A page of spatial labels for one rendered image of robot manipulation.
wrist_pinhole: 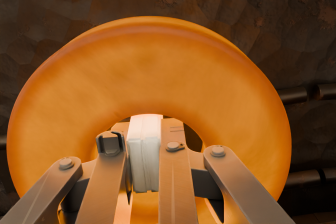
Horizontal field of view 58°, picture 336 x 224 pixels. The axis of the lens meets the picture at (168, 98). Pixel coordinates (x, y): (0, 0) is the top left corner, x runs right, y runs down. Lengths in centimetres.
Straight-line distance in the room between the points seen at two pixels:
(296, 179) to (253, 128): 10
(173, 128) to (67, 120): 5
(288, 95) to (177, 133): 11
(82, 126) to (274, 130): 10
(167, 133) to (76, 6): 12
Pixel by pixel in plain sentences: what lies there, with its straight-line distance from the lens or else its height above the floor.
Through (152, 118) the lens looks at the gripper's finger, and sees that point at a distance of 15.
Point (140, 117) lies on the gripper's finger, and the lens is 15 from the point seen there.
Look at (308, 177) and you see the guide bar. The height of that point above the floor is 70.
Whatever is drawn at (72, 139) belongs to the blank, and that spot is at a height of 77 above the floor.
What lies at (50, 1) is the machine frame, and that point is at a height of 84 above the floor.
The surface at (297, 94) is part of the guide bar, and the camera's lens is 24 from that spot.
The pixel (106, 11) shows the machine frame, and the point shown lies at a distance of 23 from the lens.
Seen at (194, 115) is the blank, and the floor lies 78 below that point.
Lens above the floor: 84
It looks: 20 degrees down
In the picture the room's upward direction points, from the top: 4 degrees counter-clockwise
